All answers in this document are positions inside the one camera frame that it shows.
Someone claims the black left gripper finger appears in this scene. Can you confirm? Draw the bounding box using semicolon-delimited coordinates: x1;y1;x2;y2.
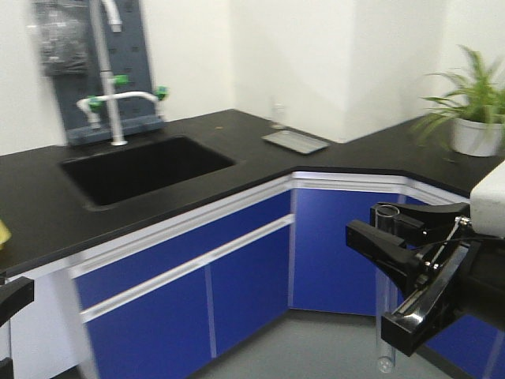
0;357;14;379
1;277;35;326

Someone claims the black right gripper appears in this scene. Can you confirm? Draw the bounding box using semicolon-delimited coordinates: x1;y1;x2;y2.
346;202;504;356

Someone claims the tall clear test tube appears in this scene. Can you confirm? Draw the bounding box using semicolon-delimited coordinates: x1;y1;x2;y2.
375;205;399;374

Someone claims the yellow plastic tray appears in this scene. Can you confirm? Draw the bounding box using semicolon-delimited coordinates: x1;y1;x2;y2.
0;220;12;250

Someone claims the grey flat tray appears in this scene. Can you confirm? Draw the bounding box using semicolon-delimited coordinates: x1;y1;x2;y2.
262;130;329;155

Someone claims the blue base cabinet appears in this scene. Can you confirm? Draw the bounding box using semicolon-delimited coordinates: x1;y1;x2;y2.
69;171;505;379

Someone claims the black sink basin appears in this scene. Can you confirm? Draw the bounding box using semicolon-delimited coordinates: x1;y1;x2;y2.
58;135;239;211

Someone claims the green potted plant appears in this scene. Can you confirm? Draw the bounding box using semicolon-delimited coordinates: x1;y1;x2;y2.
412;45;504;158

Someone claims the white lab faucet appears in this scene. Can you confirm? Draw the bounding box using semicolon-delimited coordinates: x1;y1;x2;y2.
76;1;170;146

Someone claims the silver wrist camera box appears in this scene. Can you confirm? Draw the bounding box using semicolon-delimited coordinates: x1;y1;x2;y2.
470;162;505;238

